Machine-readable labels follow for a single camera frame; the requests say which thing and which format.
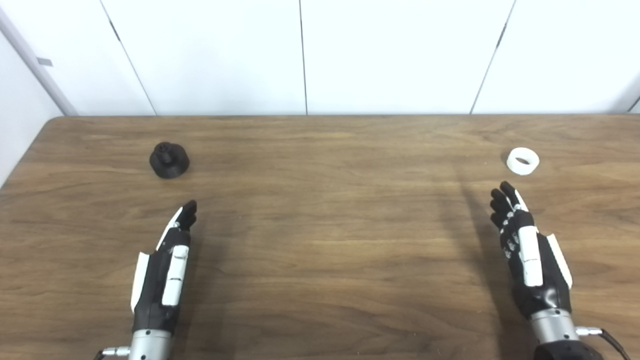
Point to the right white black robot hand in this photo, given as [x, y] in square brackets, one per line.
[531, 260]

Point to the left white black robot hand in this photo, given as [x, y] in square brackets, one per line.
[159, 280]

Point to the small grey wall tag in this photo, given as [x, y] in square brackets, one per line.
[44, 62]

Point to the grey wall corner strip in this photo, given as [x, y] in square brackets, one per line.
[37, 65]

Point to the round black plastic part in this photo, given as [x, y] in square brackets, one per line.
[170, 162]

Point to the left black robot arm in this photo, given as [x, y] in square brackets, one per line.
[150, 347]

